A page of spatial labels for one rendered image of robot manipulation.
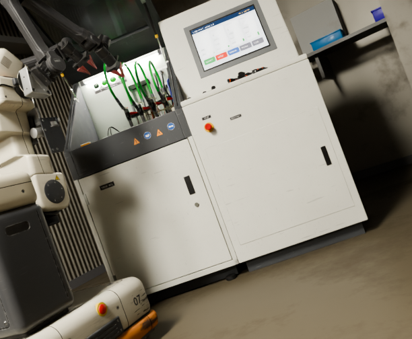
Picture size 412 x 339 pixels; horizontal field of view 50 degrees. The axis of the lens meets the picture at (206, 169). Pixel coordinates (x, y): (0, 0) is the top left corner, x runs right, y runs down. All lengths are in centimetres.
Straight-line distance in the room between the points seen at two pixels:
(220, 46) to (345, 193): 110
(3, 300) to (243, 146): 135
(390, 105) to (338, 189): 231
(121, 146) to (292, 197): 95
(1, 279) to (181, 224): 110
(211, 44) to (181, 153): 72
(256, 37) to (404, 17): 150
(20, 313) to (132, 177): 108
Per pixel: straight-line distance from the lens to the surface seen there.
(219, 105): 234
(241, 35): 269
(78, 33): 228
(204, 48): 269
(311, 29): 453
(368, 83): 459
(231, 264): 239
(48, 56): 205
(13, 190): 164
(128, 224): 244
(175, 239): 239
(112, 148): 244
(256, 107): 233
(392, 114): 457
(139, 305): 188
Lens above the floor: 57
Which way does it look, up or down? 1 degrees up
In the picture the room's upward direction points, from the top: 20 degrees counter-clockwise
